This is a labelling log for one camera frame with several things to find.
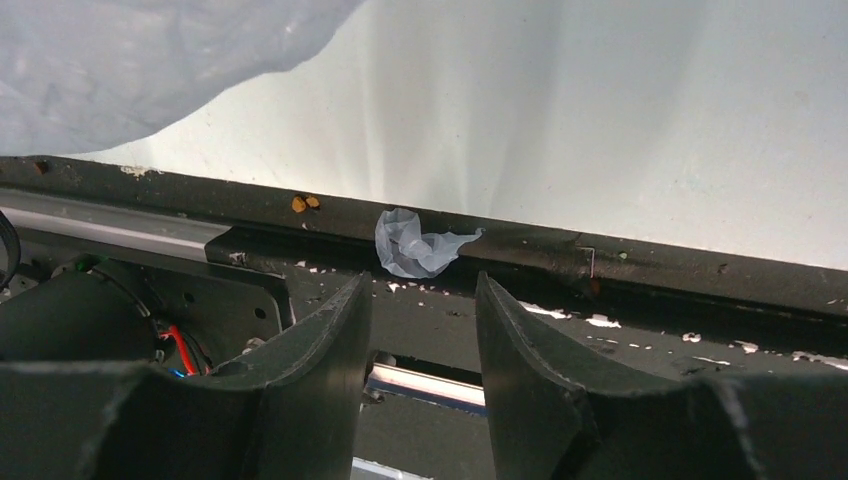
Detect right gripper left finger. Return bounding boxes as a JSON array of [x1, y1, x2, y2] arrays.
[[1, 273, 372, 479]]

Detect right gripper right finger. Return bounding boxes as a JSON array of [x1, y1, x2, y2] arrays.
[[475, 274, 847, 479]]

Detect light blue plastic trash bag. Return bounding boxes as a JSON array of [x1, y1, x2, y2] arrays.
[[1, 1, 358, 156]]

